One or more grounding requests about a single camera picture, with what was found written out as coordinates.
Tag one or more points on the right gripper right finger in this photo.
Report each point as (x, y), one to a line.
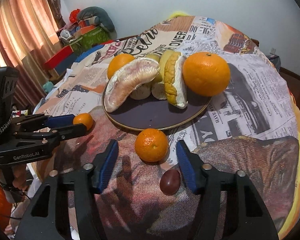
(246, 214)

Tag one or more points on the large orange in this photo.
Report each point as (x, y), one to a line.
(117, 62)
(206, 74)

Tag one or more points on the newspaper print blanket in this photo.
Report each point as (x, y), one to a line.
(253, 126)

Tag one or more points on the pink peeled pomelo segment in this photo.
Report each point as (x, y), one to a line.
(127, 79)

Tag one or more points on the pomelo segment with yellow peel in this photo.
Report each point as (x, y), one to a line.
(175, 88)

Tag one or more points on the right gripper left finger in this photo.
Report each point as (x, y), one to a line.
(47, 216)

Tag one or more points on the green patterned box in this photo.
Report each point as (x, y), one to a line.
(88, 37)

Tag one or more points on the medium mandarin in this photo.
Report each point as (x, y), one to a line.
(151, 145)

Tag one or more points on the left hand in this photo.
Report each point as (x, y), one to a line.
(19, 173)

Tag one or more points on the pink striped curtain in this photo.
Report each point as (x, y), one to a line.
(28, 39)

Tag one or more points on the dark round plate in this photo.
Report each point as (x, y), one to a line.
(138, 115)

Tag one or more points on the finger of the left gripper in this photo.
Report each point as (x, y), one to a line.
(65, 132)
(57, 120)

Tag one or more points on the dark red grape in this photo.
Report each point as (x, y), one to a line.
(170, 182)

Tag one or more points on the red box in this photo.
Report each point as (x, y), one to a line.
(61, 61)

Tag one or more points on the grey plush toy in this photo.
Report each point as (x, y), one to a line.
(96, 16)

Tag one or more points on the small mandarin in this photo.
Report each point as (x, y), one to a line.
(85, 119)

